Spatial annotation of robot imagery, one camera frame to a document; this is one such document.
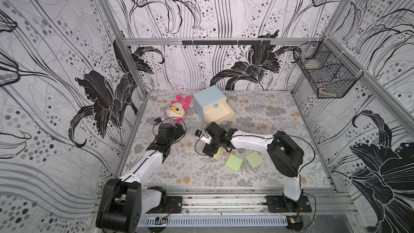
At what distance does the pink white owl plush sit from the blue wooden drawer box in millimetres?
117

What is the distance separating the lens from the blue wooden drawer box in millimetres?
953

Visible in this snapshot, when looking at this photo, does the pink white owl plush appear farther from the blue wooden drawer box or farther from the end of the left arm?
the end of the left arm

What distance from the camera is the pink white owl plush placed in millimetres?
1026

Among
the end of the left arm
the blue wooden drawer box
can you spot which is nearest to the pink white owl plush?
the blue wooden drawer box
